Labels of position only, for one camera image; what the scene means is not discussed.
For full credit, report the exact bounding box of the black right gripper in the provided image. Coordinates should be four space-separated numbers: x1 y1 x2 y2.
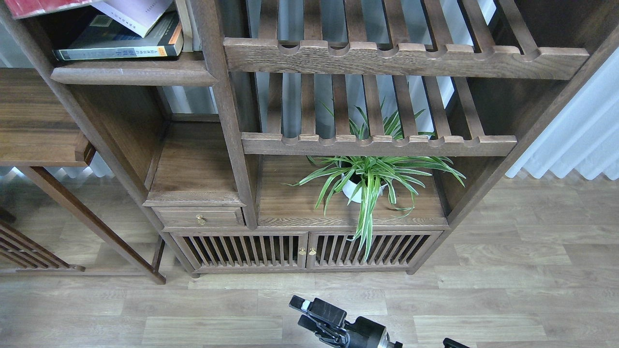
289 295 393 348

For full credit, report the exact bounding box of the large wooden bookshelf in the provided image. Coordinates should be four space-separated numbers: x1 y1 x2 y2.
1 0 618 276

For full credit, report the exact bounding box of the white cover book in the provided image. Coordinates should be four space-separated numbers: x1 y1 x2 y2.
91 0 173 38

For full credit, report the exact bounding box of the beige upright book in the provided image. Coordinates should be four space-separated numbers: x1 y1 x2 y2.
175 0 194 52

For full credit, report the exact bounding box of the red cover book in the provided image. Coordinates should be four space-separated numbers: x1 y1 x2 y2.
4 0 101 18

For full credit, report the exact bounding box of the wooden side table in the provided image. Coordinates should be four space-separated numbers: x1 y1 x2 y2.
0 68 166 284

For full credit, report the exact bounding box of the green grey cover book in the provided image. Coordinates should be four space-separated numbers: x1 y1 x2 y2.
54 12 184 61

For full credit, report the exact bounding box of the green spider plant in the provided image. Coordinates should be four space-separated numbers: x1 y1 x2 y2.
287 99 467 262

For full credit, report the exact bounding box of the white plant pot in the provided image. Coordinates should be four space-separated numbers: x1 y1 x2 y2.
342 174 387 203

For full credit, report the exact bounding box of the white curtain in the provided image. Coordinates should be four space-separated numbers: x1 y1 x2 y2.
506 51 619 180

